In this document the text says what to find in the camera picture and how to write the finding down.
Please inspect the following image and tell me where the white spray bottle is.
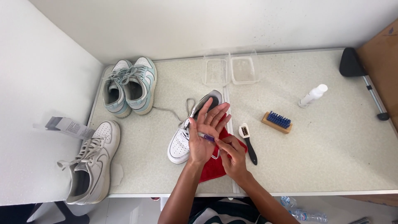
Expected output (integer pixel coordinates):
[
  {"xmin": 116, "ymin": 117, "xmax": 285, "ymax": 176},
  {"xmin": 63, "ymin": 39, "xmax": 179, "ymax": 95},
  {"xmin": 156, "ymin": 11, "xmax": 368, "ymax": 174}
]
[{"xmin": 298, "ymin": 84, "xmax": 328, "ymax": 109}]

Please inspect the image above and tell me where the brown cardboard sheet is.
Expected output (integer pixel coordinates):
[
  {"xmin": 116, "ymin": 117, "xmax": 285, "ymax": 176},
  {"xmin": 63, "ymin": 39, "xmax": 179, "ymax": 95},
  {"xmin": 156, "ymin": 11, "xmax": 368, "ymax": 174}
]
[{"xmin": 355, "ymin": 18, "xmax": 398, "ymax": 133}]

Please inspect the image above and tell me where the grey shoelace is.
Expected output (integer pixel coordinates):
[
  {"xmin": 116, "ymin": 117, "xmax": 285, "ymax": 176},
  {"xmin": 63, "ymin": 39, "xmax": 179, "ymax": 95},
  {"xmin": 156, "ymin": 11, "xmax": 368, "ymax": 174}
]
[{"xmin": 152, "ymin": 98, "xmax": 196, "ymax": 126}]

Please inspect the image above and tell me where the person's left hand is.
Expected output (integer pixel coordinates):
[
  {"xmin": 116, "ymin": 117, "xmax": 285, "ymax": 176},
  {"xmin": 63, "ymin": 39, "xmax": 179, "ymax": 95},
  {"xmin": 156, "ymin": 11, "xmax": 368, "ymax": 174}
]
[{"xmin": 188, "ymin": 97, "xmax": 232, "ymax": 165}]

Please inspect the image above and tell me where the small black-handled brush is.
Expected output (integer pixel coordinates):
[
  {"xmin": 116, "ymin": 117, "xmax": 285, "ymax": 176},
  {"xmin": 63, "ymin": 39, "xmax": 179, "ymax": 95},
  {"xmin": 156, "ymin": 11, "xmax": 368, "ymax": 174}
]
[{"xmin": 238, "ymin": 123, "xmax": 258, "ymax": 166}]

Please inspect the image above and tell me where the white paper sheet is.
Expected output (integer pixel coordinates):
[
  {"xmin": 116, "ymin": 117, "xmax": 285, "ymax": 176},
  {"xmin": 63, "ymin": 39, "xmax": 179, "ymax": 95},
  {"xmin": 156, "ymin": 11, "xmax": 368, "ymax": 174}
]
[{"xmin": 109, "ymin": 162, "xmax": 124, "ymax": 187}]

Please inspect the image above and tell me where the white sneaker without laces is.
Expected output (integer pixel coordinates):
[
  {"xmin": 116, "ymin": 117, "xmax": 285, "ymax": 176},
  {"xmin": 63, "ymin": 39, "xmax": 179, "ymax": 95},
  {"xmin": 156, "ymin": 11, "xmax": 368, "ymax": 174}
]
[{"xmin": 167, "ymin": 90, "xmax": 224, "ymax": 164}]

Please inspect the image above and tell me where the red cloth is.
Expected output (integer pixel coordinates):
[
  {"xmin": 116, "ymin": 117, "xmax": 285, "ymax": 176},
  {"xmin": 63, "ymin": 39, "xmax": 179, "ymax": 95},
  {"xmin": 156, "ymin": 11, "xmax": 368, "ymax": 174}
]
[{"xmin": 199, "ymin": 113, "xmax": 248, "ymax": 183}]

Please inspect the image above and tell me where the wooden brush with blue bristles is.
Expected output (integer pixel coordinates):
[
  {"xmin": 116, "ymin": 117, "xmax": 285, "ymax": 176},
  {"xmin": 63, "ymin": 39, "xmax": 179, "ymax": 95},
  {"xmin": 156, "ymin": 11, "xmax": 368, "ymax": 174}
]
[{"xmin": 261, "ymin": 111, "xmax": 293, "ymax": 134}]

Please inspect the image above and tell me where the clear purple toothbrush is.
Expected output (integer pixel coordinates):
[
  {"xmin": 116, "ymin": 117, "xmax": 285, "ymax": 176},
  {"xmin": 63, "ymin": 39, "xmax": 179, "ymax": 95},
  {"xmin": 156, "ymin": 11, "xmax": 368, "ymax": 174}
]
[{"xmin": 198, "ymin": 132, "xmax": 222, "ymax": 160}]

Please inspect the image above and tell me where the grey white carton box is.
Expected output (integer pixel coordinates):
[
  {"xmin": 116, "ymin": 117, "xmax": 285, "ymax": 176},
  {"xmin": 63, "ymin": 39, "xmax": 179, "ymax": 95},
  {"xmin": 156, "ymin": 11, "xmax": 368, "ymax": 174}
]
[{"xmin": 33, "ymin": 116, "xmax": 96, "ymax": 141}]

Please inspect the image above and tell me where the black pad with metal rod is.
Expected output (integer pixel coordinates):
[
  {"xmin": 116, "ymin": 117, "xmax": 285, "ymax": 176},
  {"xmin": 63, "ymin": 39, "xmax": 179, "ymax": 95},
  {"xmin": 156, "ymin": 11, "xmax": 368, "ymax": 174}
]
[{"xmin": 339, "ymin": 47, "xmax": 390, "ymax": 121}]

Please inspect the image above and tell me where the person's right hand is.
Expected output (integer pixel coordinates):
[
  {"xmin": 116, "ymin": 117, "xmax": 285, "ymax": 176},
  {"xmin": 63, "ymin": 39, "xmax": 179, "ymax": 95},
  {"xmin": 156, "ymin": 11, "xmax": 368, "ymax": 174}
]
[{"xmin": 215, "ymin": 135, "xmax": 250, "ymax": 185}]

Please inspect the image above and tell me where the white laced sneaker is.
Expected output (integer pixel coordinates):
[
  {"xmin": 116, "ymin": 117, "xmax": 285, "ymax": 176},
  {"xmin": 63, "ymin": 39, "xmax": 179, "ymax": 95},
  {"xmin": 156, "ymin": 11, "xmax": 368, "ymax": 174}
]
[{"xmin": 57, "ymin": 120, "xmax": 121, "ymax": 205}]

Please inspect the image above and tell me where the clear plastic container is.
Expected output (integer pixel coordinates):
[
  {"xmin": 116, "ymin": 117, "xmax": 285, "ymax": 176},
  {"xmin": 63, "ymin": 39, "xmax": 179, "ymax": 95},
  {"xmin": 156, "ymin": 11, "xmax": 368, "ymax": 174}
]
[
  {"xmin": 202, "ymin": 51, "xmax": 231, "ymax": 87},
  {"xmin": 229, "ymin": 50, "xmax": 260, "ymax": 85}
]

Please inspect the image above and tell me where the light blue white sneaker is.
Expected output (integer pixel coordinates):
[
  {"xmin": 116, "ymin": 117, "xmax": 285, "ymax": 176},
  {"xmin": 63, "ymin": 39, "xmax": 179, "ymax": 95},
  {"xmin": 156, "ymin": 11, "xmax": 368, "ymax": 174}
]
[
  {"xmin": 102, "ymin": 60, "xmax": 133, "ymax": 119},
  {"xmin": 122, "ymin": 57, "xmax": 158, "ymax": 115}
]

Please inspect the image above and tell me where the person's striped clothing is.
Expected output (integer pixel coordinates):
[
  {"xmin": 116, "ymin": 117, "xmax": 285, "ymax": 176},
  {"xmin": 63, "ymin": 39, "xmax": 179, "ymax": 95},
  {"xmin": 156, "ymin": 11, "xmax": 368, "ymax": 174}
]
[{"xmin": 188, "ymin": 198, "xmax": 274, "ymax": 224}]

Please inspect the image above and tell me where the clear plastic water bottle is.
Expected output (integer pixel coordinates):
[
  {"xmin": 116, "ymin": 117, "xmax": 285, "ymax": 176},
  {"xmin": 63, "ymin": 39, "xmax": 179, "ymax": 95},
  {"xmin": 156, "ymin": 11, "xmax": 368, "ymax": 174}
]
[
  {"xmin": 279, "ymin": 196, "xmax": 298, "ymax": 208},
  {"xmin": 289, "ymin": 208, "xmax": 329, "ymax": 224}
]

